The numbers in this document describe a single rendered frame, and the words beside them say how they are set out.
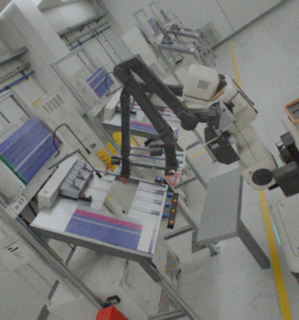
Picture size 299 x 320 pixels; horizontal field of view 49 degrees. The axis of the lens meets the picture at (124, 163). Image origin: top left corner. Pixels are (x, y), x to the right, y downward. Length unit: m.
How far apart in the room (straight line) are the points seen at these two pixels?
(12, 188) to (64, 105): 1.37
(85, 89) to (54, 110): 0.36
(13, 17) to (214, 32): 5.63
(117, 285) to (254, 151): 1.09
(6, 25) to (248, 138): 4.31
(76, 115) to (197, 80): 1.75
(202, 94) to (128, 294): 1.24
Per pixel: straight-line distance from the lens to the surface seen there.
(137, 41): 6.47
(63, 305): 2.41
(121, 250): 1.85
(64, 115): 3.20
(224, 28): 9.44
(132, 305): 2.19
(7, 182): 1.98
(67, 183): 2.17
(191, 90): 1.63
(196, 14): 9.40
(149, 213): 2.11
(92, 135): 3.18
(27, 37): 5.31
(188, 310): 2.06
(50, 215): 2.02
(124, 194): 3.45
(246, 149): 1.79
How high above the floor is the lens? 1.70
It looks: 17 degrees down
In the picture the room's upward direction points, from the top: 38 degrees counter-clockwise
